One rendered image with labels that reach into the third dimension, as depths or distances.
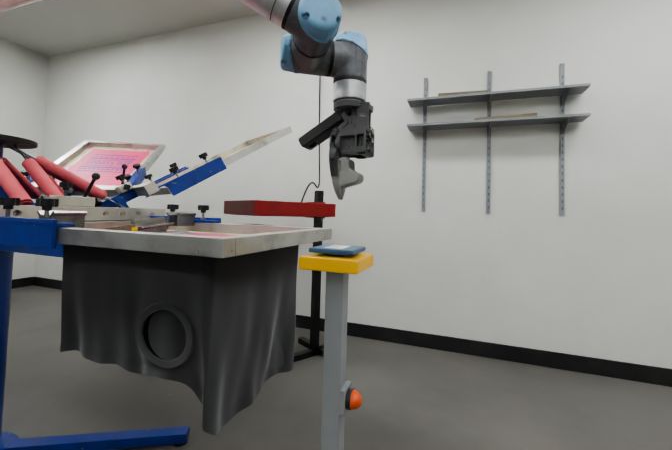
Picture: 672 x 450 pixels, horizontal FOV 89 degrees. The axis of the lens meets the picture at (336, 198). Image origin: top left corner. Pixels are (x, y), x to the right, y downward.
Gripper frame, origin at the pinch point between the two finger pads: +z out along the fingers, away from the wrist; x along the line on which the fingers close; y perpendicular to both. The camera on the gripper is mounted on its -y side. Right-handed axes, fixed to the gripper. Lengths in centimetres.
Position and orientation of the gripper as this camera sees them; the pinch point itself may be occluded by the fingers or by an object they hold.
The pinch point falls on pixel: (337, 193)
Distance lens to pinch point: 76.0
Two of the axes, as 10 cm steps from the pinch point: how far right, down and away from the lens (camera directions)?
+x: 3.7, 0.5, 9.3
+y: 9.3, 0.1, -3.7
